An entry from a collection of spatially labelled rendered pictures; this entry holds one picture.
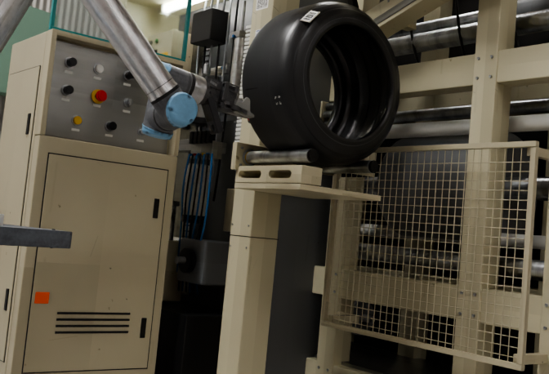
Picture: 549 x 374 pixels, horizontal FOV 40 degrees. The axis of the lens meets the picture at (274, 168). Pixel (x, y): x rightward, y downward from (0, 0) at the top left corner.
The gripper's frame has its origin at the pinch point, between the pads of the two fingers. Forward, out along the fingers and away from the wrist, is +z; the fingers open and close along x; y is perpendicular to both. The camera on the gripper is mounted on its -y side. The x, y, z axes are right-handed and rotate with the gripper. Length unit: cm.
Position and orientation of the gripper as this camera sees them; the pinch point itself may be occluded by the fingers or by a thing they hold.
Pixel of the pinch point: (249, 117)
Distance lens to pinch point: 242.0
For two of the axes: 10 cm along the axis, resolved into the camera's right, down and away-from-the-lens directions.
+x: -6.2, 0.1, 7.8
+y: 1.9, -9.7, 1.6
